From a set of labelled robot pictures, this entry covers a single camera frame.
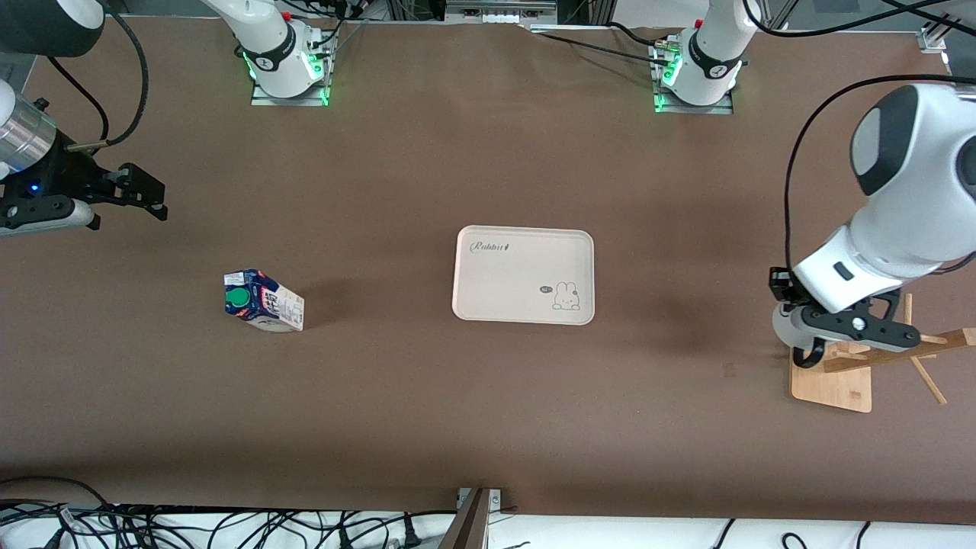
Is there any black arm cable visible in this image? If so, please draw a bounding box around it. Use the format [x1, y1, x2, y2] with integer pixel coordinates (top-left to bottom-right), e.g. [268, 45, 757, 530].
[743, 0, 976, 272]
[46, 8, 150, 150]

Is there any beige rabbit print tray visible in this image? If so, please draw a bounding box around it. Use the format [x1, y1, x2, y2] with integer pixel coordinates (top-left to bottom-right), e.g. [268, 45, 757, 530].
[452, 226, 595, 326]

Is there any black looping floor cable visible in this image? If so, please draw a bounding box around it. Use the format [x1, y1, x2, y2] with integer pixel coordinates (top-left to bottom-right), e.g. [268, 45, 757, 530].
[0, 476, 123, 549]

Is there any wooden cup rack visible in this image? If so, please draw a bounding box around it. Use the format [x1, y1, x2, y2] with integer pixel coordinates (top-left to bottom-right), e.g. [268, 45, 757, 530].
[790, 293, 976, 413]

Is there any blue white milk carton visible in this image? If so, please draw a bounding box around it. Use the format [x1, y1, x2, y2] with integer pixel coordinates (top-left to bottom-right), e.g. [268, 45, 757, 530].
[223, 268, 306, 333]

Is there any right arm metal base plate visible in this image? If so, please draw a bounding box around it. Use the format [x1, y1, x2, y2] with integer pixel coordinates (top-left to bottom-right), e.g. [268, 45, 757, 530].
[250, 38, 331, 108]

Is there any white smiley mug black handle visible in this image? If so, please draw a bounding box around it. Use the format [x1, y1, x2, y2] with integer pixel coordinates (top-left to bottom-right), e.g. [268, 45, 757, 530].
[772, 301, 828, 371]

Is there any grey metal post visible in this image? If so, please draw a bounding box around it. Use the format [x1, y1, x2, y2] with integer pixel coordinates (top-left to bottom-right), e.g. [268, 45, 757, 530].
[438, 488, 504, 549]

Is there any black tangled floor cable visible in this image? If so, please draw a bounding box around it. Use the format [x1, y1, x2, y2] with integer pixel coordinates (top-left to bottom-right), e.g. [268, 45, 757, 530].
[114, 506, 458, 549]

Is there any long black table cable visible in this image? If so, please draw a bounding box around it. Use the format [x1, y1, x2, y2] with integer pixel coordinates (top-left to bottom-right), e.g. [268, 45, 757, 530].
[528, 29, 676, 69]

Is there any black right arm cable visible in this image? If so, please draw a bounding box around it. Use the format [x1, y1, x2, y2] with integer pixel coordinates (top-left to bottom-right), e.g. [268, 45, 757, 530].
[46, 8, 150, 150]

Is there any short black table cable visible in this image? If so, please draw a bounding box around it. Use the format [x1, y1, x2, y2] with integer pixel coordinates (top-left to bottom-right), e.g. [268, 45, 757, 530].
[608, 21, 672, 50]

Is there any aluminium corner profile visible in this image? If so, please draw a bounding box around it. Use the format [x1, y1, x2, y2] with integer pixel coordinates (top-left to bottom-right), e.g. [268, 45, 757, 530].
[918, 19, 955, 54]

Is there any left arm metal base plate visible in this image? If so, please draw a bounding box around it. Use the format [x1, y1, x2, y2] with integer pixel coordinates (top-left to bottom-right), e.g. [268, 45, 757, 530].
[652, 38, 734, 115]

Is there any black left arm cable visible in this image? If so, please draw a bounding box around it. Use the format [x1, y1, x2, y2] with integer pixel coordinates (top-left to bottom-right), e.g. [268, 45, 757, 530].
[743, 0, 976, 272]

